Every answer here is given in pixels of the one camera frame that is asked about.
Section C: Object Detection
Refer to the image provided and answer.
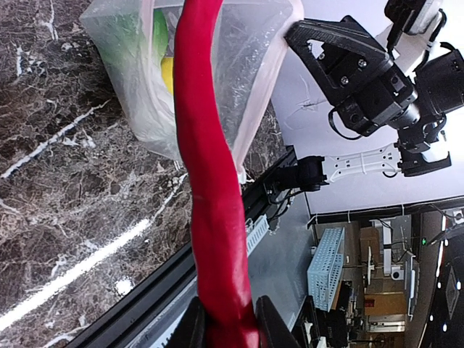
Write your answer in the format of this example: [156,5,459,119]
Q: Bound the light blue perforated basket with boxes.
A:
[307,228,344,312]

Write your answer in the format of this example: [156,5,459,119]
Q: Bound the green leafy vegetable toy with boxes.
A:
[152,9,169,62]

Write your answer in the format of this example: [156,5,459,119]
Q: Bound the white slotted cable duct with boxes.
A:
[246,215,269,257]

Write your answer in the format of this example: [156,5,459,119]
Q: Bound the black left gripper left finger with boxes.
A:
[166,297,206,348]

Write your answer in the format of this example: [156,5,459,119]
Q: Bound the red chili pepper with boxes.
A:
[173,1,260,347]

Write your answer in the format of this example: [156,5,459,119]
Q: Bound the clear zip top bag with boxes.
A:
[80,1,304,168]

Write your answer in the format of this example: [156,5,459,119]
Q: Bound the yellow lemon toy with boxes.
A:
[160,57,174,94]

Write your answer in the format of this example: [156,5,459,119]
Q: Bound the black front table rail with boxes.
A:
[68,147,297,347]

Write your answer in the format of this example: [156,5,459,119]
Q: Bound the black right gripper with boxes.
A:
[285,16,419,136]

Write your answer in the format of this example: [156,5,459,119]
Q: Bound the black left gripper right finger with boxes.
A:
[255,296,299,348]

